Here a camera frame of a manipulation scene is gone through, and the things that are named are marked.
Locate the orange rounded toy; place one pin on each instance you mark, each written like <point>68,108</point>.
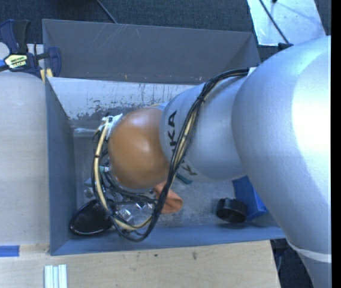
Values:
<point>173,202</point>

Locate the black sunglasses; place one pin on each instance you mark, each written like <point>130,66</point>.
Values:
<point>89,219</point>

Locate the black ribbed round cap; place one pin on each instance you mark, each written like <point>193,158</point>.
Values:
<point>231,210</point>

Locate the blue block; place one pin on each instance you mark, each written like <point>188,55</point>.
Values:
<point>248,195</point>

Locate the pale wood board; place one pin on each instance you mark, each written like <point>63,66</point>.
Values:
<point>17,148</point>

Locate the grey metal bin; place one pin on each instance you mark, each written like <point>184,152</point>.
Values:
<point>146,52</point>

